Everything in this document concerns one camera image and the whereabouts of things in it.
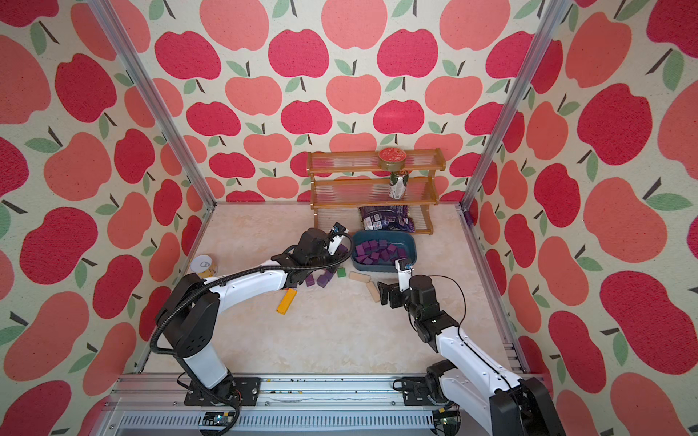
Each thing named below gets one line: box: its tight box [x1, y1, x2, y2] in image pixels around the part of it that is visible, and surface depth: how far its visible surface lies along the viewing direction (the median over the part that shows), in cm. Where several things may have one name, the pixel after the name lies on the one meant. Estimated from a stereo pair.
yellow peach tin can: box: [190, 254, 218, 279], surface depth 97 cm
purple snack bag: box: [358, 205, 416, 233], surface depth 109 cm
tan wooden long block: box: [366, 281, 381, 303], surface depth 96 cm
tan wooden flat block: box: [349, 271, 372, 283], surface depth 100 cm
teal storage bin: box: [350, 229, 419, 273], surface depth 106 cm
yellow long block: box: [275, 287, 298, 316], surface depth 92 cm
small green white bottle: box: [388, 170, 409, 200], surface depth 98 cm
